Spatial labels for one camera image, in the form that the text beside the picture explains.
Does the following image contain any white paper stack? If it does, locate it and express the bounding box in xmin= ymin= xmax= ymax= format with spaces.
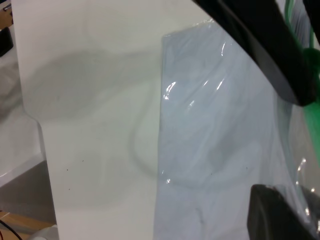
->
xmin=154 ymin=24 xmax=293 ymax=240

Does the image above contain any black box device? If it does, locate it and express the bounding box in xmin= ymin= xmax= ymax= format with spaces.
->
xmin=0 ymin=26 xmax=15 ymax=57

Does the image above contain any clear plastic zipper bag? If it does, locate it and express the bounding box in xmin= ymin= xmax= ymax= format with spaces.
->
xmin=153 ymin=0 xmax=320 ymax=240

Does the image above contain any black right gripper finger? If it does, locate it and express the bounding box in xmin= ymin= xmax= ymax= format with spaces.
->
xmin=193 ymin=0 xmax=319 ymax=107
xmin=246 ymin=184 xmax=320 ymax=240
xmin=302 ymin=0 xmax=320 ymax=48

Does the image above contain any white plastic object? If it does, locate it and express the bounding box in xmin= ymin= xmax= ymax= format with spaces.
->
xmin=31 ymin=223 xmax=60 ymax=240

